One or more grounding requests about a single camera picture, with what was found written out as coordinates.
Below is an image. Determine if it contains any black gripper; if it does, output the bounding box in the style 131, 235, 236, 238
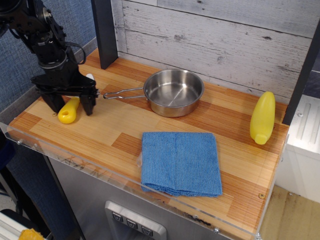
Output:
31, 47, 100, 116

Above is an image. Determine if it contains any white knife yellow handle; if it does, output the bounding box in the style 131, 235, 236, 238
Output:
57, 73, 96, 125

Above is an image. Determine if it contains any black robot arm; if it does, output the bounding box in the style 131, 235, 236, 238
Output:
0, 0, 99, 116

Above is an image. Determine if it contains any stainless steel pot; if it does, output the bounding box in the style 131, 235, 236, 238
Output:
103, 68, 205, 118

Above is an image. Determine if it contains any clear acrylic edge guard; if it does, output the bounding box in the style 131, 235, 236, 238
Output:
1, 116, 289, 240

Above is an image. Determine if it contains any blue folded cloth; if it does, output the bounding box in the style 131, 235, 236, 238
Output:
141, 132, 223, 197

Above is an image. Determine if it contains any silver button panel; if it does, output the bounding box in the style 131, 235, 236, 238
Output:
104, 200, 167, 240

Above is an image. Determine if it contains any yellow black object bottom left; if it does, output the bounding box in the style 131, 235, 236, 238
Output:
0, 209, 48, 240

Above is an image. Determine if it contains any yellow plastic banana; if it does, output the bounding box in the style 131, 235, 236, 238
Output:
249, 91, 276, 145

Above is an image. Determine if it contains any white appliance at right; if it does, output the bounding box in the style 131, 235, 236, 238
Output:
275, 95, 320, 203

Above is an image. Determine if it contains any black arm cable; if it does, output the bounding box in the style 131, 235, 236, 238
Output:
65, 41, 87, 66

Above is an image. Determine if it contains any black left post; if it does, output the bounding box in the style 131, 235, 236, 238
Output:
91, 0, 118, 70

